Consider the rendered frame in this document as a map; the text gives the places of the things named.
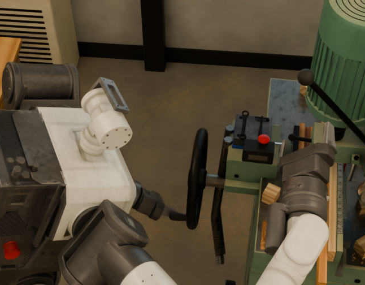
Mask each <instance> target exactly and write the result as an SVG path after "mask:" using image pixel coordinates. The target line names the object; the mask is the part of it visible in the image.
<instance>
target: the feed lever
mask: <svg viewBox="0 0 365 285"><path fill-rule="evenodd" d="M314 79H315V75H314V73H313V72H312V71H311V70H310V69H306V68H305V69H302V70H300V72H299V73H298V75H297V80H298V82H299V83H300V84H301V85H303V86H308V85H309V86H310V87H311V88H312V89H313V90H314V92H315V93H316V94H317V95H318V96H319V97H320V98H321V99H322V100H323V101H324V102H325V103H326V104H327V105H328V106H329V107H330V108H331V109H332V110H333V111H334V112H335V113H336V115H337V116H338V117H339V118H340V119H341V120H342V121H343V122H344V123H345V124H346V125H347V126H348V127H349V128H350V129H351V130H352V131H353V132H354V133H355V134H356V135H357V136H358V137H359V139H360V140H361V141H362V142H363V143H364V144H365V134H364V133H363V132H362V131H361V130H360V129H359V128H358V127H357V126H356V125H355V124H354V123H353V122H352V121H351V120H350V119H349V118H348V116H347V115H346V114H345V113H344V112H343V111H342V110H341V109H340V108H339V107H338V106H337V105H336V104H335V103H334V102H333V101H332V100H331V98H330V97H329V96H328V95H327V94H326V93H325V92H324V91H323V90H322V89H321V87H320V86H318V85H317V83H316V82H314Z"/></svg>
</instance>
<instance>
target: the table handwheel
mask: <svg viewBox="0 0 365 285"><path fill-rule="evenodd" d="M207 148H208V132H207V130H206V129H205V128H200V129H199V130H198V131H197V134H196V136H195V141H194V146H193V153H192V160H191V165H190V169H189V174H188V194H187V202H186V225H187V227H188V229H190V230H194V229H195V228H196V227H197V225H198V221H199V215H200V211H201V204H202V197H203V190H204V189H205V188H206V186H209V187H218V188H224V184H225V177H223V178H221V177H220V176H219V175H216V174H208V173H207V170H206V162H207Z"/></svg>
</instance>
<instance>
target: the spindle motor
mask: <svg viewBox="0 0 365 285"><path fill-rule="evenodd" d="M310 70H311V71H312V72H313V73H314V75H315V79H314V82H316V83H317V85H318V86H320V87H321V89H322V90H323V91H324V92H325V93H326V94H327V95H328V96H329V97H330V98H331V100H332V101H333V102H334V103H335V104H336V105H337V106H338V107H339V108H340V109H341V110H342V111H343V112H344V113H345V114H346V115H347V116H348V118H349V119H350V120H351V121H352V122H353V123H354V124H355V125H356V126H357V127H361V126H364V125H365V0H324V3H323V8H322V12H321V17H320V23H319V29H318V34H317V38H316V43H315V49H314V54H313V58H312V63H311V68H310ZM305 100H306V104H307V107H308V108H309V110H310V111H311V112H312V114H313V115H314V116H315V117H317V118H318V119H319V120H321V121H322V122H324V123H326V122H330V123H331V124H332V125H333V126H334V127H338V128H349V127H348V126H347V125H346V124H345V123H344V122H343V121H342V120H341V119H340V118H339V117H338V116H337V115H336V113H335V112H334V111H333V110H332V109H331V108H330V107H329V106H328V105H327V104H326V103H325V102H324V101H323V100H322V99H321V98H320V97H319V96H318V95H317V94H316V93H315V92H314V90H313V89H312V88H311V87H310V86H309V85H308V86H307V88H306V94H305Z"/></svg>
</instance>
